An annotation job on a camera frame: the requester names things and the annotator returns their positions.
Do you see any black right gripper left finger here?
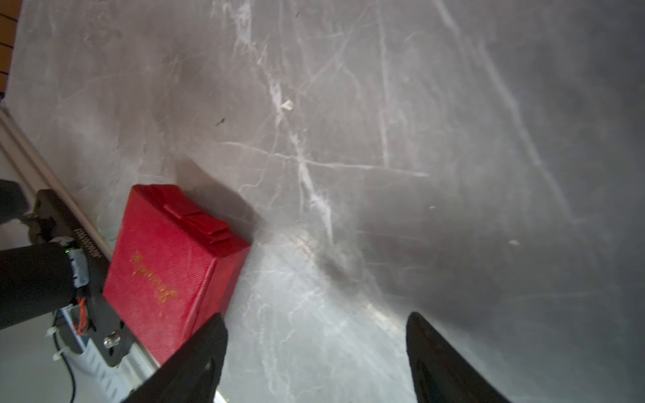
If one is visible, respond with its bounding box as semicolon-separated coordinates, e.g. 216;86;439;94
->
125;314;228;403

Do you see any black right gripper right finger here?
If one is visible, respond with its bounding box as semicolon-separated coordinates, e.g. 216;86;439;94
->
406;312;508;403

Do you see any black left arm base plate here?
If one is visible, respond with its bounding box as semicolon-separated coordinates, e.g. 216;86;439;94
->
25;190;135;367

